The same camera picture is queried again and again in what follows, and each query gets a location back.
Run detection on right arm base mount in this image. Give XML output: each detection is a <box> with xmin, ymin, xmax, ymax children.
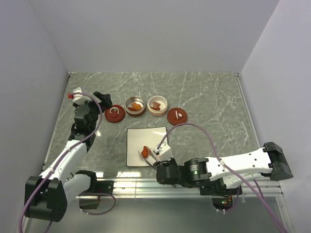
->
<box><xmin>199</xmin><ymin>180</ymin><xmax>242</xmax><ymax>197</ymax></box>

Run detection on red lid with ring handle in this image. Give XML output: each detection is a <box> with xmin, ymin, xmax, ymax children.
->
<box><xmin>104</xmin><ymin>104</ymin><xmax>125</xmax><ymax>123</ymax></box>

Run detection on dark red curved sausage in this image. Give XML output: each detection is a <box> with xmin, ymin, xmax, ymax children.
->
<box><xmin>128</xmin><ymin>107</ymin><xmax>137</xmax><ymax>112</ymax></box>

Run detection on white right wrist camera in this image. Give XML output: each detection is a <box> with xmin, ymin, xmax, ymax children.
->
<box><xmin>153</xmin><ymin>142</ymin><xmax>173</xmax><ymax>161</ymax></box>

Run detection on orange fried chicken piece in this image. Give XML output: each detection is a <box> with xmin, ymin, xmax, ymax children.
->
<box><xmin>132</xmin><ymin>103</ymin><xmax>142</xmax><ymax>111</ymax></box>

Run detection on brown meat slice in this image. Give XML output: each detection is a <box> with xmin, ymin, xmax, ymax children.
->
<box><xmin>153</xmin><ymin>101</ymin><xmax>160</xmax><ymax>109</ymax></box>

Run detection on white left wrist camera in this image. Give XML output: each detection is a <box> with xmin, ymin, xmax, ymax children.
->
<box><xmin>68</xmin><ymin>87</ymin><xmax>86</xmax><ymax>105</ymax></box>

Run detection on steel bowl red base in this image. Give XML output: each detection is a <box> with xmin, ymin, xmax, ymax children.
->
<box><xmin>125</xmin><ymin>96</ymin><xmax>145</xmax><ymax>117</ymax></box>

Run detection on red lid with white tab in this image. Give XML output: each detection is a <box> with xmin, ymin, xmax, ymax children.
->
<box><xmin>167</xmin><ymin>108</ymin><xmax>188</xmax><ymax>126</ymax></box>

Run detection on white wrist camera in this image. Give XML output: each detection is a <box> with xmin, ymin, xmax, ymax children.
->
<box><xmin>68</xmin><ymin>87</ymin><xmax>86</xmax><ymax>105</ymax></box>
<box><xmin>153</xmin><ymin>142</ymin><xmax>173</xmax><ymax>161</ymax></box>

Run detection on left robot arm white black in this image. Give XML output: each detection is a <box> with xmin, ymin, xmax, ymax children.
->
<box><xmin>22</xmin><ymin>88</ymin><xmax>112</xmax><ymax>222</ymax></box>

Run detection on pink cream round container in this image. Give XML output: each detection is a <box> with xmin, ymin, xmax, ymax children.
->
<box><xmin>147</xmin><ymin>96</ymin><xmax>168</xmax><ymax>117</ymax></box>

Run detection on metal tongs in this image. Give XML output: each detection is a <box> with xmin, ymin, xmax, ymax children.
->
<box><xmin>138</xmin><ymin>146</ymin><xmax>177</xmax><ymax>188</ymax></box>

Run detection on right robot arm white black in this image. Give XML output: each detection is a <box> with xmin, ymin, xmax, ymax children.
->
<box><xmin>153</xmin><ymin>142</ymin><xmax>294</xmax><ymax>194</ymax></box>

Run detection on large orange drumstick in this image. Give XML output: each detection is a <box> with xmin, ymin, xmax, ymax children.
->
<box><xmin>141</xmin><ymin>146</ymin><xmax>150</xmax><ymax>158</ymax></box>

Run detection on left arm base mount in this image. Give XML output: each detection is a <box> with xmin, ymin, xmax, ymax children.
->
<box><xmin>75</xmin><ymin>170</ymin><xmax>117</xmax><ymax>216</ymax></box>

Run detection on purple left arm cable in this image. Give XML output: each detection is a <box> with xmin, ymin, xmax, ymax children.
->
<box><xmin>18</xmin><ymin>92</ymin><xmax>117</xmax><ymax>233</ymax></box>

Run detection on white square plate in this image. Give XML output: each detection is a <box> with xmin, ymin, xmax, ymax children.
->
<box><xmin>126</xmin><ymin>126</ymin><xmax>167</xmax><ymax>167</ymax></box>

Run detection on aluminium rail frame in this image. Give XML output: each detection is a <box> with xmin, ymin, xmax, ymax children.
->
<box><xmin>31</xmin><ymin>71</ymin><xmax>292</xmax><ymax>233</ymax></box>

